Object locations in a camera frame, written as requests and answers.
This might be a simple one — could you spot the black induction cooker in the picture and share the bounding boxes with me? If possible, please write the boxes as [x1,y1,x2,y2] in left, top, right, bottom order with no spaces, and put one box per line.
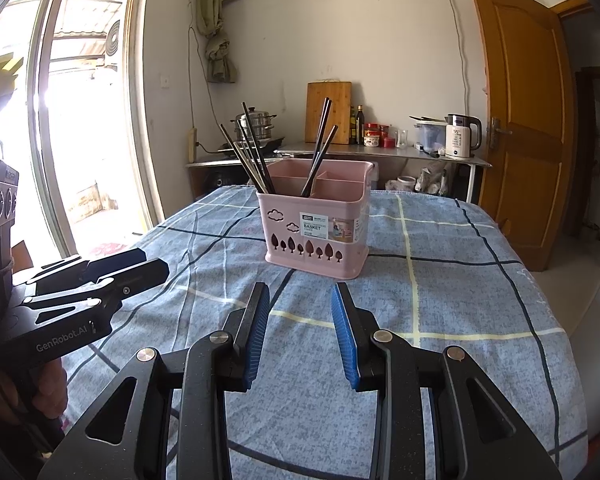
[216,136,286,153]

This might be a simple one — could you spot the low steel stand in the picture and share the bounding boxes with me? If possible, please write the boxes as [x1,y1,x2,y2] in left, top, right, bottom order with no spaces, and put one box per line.
[184,152,281,201]

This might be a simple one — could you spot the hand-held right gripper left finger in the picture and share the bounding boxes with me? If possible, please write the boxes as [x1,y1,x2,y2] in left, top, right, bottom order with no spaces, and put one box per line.
[37,281,271,480]

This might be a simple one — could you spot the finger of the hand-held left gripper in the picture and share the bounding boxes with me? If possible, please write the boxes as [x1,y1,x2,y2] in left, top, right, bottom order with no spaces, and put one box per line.
[34,247,148,297]
[22,257,171,327]

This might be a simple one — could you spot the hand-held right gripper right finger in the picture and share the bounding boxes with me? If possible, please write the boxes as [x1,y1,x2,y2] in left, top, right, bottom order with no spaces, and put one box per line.
[330,282,563,480]

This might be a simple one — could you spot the bamboo cutting board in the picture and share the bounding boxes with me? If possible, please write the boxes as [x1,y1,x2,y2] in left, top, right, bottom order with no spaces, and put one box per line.
[305,81,352,145]

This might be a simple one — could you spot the blue plaid cloth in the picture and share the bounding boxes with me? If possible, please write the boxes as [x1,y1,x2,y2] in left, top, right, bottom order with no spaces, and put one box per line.
[60,185,588,480]

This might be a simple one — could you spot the clear plastic container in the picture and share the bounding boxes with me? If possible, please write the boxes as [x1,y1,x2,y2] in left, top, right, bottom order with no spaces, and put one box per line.
[414,120,448,151]

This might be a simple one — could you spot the plastic bags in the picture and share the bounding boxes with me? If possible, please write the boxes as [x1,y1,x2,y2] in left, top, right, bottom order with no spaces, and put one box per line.
[416,166,451,195]

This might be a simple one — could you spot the person's left hand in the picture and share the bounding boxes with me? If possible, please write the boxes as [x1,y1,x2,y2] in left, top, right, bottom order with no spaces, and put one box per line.
[30,360,68,418]

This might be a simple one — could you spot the pink plastic utensil basket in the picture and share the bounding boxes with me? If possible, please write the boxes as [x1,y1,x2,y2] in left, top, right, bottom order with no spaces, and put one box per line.
[256,159,373,281]

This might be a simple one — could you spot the outdoor fan unit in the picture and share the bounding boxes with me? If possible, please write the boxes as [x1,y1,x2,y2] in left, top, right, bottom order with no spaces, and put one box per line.
[102,17,123,63]

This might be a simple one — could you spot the metal chopstick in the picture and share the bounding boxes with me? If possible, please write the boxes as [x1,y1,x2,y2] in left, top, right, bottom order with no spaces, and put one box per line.
[239,129,271,194]
[231,141,263,195]

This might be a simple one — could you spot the wooden door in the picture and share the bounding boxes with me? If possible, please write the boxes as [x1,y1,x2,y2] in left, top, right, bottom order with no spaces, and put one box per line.
[467,0,578,272]

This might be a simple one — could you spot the plain black chopstick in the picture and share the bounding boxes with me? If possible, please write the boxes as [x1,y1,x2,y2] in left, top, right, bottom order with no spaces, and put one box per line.
[218,123,268,195]
[241,102,277,194]

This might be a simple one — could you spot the steel steamer pot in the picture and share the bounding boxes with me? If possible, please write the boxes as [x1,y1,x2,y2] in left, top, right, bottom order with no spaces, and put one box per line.
[230,106,278,142]

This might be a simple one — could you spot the knotted beige curtain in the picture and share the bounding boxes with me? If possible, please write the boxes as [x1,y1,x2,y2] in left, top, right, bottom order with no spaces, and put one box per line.
[196,0,239,83]

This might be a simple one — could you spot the white electric kettle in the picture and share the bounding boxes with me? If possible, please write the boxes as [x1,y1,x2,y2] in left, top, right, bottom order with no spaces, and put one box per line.
[445,113,482,161]

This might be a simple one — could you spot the metal door handle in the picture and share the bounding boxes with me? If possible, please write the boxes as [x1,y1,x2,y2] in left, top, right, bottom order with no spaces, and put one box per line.
[489,116,513,150]

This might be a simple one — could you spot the sliding glass door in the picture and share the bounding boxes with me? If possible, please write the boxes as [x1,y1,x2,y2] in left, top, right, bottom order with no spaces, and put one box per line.
[0,0,166,261]

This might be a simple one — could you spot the steel kitchen table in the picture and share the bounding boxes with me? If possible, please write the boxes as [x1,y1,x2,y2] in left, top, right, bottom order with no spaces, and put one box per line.
[275,142,493,206]

